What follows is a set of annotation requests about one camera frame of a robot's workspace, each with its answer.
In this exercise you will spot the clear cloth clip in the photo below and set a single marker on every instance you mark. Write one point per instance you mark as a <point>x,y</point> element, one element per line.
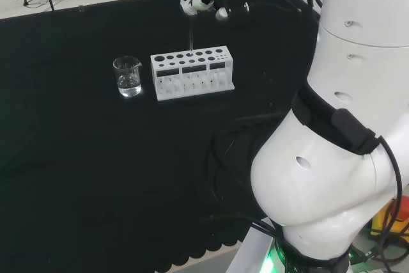
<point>80,8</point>

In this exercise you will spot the clear glass rod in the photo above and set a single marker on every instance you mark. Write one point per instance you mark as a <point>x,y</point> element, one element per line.
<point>191,33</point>

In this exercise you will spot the yellow stop button box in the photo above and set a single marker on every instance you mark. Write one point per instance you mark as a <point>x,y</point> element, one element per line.
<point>380,222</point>

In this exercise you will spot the clear glass beaker with water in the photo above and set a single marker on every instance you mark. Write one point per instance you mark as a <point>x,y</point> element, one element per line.
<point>128,78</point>

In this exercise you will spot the white test tube rack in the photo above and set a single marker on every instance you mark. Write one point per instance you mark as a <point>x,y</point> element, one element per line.
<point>188,74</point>

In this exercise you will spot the black bench cloth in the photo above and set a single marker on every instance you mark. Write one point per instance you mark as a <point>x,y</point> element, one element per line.
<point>96,158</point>

